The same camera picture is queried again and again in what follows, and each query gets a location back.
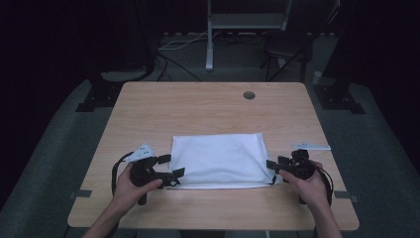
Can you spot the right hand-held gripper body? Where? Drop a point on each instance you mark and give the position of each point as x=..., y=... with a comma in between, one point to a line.
x=302, y=168

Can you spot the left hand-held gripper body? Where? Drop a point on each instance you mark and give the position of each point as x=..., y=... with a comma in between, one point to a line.
x=143, y=170

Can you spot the white printed tank top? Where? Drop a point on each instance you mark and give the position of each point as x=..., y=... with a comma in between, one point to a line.
x=221, y=158

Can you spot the person's right hand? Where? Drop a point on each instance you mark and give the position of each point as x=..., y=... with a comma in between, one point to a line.
x=312, y=190

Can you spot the person's left hand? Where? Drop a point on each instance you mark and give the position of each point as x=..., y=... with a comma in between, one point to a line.
x=127, y=195

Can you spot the black stand base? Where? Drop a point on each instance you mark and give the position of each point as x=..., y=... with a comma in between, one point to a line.
x=105, y=91
x=336, y=95

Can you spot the dark stool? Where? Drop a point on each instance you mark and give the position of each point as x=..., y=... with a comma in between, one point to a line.
x=287, y=46

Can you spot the white metal stand frame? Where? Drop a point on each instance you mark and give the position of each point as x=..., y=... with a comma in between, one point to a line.
x=244, y=20

